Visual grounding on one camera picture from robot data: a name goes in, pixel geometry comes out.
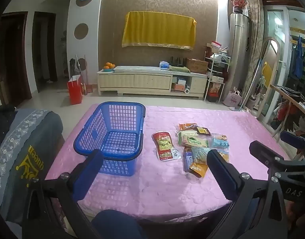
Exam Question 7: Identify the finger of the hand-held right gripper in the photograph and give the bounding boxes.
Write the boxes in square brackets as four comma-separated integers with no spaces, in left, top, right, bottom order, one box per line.
[279,131,305,161]
[249,140,285,171]

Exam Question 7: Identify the pink tote bag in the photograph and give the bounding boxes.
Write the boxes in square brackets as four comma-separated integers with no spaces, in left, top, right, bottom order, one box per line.
[223,90,241,107]

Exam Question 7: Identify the yellow cloth cover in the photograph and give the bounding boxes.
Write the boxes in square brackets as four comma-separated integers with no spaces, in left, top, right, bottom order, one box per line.
[122,11,197,51]

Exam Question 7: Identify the floor mop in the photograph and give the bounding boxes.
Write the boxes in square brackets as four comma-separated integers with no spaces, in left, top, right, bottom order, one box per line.
[228,60,263,112]

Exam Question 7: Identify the teal green snack packet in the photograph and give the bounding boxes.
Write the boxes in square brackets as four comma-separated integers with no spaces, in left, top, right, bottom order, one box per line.
[191,146,213,165]

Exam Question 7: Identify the broom and dustpan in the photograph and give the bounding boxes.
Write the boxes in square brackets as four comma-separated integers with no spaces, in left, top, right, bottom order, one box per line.
[69,54,89,95]

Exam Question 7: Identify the cardboard box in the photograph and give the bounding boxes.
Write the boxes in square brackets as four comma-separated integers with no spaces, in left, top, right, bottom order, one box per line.
[186,58,209,74]

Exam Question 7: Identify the white storage rack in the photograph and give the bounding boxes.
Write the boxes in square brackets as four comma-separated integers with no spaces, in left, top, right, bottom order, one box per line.
[204,52,231,102]

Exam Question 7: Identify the blue plastic basket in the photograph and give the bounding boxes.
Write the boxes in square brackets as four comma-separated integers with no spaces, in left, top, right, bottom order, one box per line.
[73,101,146,177]

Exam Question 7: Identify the purple snack packet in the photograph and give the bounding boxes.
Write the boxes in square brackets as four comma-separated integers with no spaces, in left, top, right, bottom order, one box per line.
[183,151,193,172]

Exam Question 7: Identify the red paper bag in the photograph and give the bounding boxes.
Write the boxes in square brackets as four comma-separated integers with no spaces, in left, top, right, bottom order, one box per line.
[67,75,84,105]

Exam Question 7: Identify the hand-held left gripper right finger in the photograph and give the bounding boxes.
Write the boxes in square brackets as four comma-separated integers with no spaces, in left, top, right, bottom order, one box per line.
[202,149,296,239]

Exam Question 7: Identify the dark doorway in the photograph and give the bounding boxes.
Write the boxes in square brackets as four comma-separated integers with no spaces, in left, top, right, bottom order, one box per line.
[33,11,58,83]

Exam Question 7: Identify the round brown wall disc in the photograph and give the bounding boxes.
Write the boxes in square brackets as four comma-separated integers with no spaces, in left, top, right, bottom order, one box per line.
[74,23,89,40]

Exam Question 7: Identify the dark brown snack packet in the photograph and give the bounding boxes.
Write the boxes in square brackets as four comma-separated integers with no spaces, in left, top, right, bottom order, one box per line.
[195,126,211,136]

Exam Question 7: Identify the orange yellow snack packet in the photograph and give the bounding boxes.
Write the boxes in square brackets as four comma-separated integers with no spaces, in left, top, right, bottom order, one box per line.
[189,162,209,178]

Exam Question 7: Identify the pink tablecloth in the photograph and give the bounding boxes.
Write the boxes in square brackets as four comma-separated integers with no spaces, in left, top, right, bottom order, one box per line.
[44,104,291,223]

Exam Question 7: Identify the patterned curtain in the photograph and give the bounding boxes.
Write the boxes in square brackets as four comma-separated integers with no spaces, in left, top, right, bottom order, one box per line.
[242,0,265,105]

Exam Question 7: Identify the light blue snack packet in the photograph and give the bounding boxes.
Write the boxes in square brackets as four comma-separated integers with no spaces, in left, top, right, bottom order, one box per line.
[209,134,230,150]

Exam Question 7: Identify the hanging clothes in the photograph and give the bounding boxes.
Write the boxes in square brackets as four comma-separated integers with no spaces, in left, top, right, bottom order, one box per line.
[289,30,305,80]

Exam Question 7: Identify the wooden table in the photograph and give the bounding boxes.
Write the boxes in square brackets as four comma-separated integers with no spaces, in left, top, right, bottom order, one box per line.
[270,84,305,140]

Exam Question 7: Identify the large red snack packet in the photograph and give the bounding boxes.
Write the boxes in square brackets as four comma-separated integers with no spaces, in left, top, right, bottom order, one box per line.
[152,131,182,162]

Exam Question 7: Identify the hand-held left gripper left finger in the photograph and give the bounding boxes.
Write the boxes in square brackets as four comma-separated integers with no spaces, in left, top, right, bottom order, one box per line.
[22,149,105,239]

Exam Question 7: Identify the standing air conditioner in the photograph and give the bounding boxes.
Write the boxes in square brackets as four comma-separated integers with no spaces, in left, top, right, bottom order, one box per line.
[227,13,250,92]

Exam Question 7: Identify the red flower vase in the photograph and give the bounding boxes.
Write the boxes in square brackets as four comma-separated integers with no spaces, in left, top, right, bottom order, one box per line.
[231,0,248,14]

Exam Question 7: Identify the arched floor mirror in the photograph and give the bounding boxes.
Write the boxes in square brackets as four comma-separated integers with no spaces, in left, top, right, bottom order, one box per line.
[257,37,280,123]

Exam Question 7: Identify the folded green cloth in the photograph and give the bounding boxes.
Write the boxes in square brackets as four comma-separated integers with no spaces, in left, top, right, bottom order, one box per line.
[169,65,190,72]

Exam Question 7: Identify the cream television cabinet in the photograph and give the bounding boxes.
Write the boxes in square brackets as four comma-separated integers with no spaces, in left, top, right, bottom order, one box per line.
[97,65,208,99]

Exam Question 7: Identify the pale green snack packet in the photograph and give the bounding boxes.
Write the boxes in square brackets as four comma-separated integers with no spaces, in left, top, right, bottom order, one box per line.
[177,131,209,148]

